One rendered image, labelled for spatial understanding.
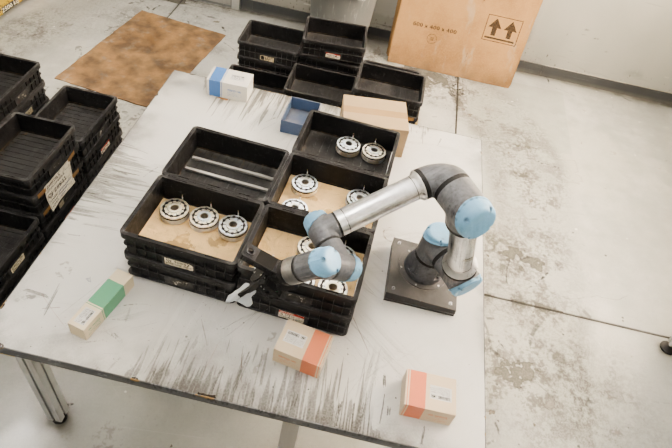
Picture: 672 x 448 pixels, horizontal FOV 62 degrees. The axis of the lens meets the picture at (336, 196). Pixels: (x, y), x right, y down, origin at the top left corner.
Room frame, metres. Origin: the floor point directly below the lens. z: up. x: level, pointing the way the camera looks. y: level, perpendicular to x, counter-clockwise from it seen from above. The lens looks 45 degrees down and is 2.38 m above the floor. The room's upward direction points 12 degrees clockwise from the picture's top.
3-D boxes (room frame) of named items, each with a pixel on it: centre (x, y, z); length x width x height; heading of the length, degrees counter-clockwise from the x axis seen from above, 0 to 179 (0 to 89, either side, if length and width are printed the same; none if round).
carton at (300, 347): (0.94, 0.01, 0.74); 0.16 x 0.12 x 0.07; 79
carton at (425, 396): (0.86, -0.41, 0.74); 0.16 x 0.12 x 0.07; 89
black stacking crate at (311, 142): (1.79, 0.00, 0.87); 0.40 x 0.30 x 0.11; 85
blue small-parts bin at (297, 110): (2.14, 0.24, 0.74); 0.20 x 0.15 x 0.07; 177
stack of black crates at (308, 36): (3.24, 0.21, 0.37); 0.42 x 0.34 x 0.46; 88
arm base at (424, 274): (1.36, -0.38, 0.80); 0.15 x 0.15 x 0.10
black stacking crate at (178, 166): (1.53, 0.42, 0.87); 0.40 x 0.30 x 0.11; 85
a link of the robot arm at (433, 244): (1.35, -0.39, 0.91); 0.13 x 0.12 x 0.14; 34
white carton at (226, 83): (2.27, 0.62, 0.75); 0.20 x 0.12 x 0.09; 89
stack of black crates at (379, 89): (2.82, -0.18, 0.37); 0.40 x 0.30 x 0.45; 88
